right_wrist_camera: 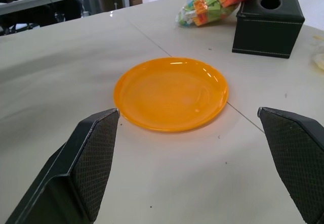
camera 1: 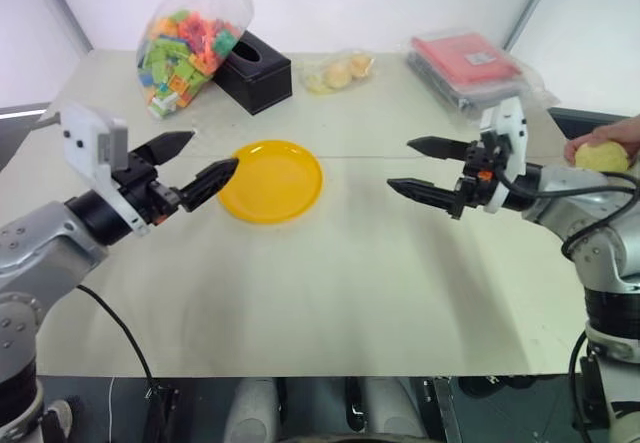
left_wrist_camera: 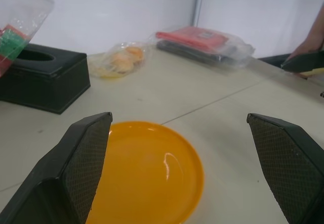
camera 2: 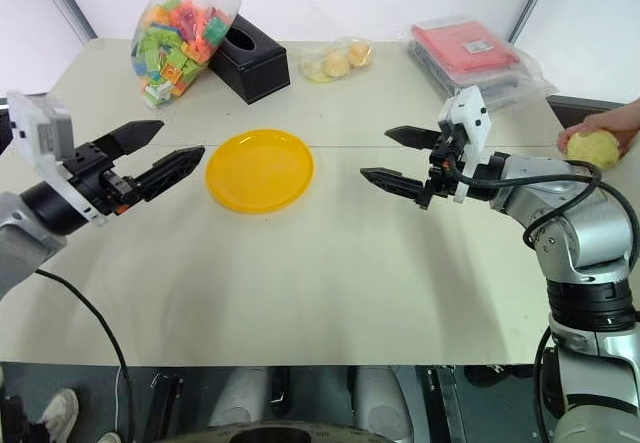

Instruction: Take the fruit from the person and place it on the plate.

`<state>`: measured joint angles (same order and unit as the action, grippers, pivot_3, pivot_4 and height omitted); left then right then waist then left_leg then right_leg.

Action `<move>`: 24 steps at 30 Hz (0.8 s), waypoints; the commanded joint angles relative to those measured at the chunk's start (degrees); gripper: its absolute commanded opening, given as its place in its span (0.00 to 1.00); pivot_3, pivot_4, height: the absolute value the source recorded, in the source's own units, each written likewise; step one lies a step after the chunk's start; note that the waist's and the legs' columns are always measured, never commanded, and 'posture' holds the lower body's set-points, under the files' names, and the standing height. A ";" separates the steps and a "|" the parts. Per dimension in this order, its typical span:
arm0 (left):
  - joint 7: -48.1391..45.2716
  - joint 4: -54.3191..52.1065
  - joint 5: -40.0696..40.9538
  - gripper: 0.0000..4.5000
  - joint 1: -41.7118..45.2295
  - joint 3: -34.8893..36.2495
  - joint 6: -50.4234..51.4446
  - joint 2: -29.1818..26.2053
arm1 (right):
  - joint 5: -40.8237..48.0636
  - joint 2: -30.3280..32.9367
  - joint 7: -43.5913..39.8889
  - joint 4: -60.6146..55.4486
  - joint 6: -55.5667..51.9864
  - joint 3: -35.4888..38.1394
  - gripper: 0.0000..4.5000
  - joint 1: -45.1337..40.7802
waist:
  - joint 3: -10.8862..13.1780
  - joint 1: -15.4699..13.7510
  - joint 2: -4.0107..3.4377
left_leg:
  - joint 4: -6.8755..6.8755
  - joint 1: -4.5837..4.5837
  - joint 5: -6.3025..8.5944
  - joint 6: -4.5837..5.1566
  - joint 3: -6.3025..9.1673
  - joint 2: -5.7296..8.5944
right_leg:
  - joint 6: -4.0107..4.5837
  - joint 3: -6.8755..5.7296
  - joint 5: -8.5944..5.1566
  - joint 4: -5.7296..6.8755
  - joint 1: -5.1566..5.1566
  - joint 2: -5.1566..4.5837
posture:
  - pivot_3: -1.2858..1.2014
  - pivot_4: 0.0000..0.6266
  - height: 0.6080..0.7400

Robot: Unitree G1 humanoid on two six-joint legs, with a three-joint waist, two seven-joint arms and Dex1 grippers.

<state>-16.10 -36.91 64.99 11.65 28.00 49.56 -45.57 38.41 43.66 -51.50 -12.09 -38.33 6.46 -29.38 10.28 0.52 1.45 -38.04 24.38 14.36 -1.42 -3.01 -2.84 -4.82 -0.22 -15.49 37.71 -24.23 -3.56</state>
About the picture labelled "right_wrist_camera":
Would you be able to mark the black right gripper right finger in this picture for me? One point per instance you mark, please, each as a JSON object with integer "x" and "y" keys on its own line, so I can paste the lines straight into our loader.
{"x": 298, "y": 158}

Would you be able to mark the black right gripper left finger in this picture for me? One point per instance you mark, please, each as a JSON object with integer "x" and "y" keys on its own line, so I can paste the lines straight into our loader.
{"x": 76, "y": 168}

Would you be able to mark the orange plastic plate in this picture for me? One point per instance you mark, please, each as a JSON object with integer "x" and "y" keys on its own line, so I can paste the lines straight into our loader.
{"x": 169, "y": 95}

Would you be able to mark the black leather tissue box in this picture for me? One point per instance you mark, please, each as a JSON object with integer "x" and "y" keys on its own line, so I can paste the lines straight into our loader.
{"x": 268, "y": 26}

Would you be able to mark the bag of colourful building blocks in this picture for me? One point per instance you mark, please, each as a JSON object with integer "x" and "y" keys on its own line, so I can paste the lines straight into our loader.
{"x": 215, "y": 4}

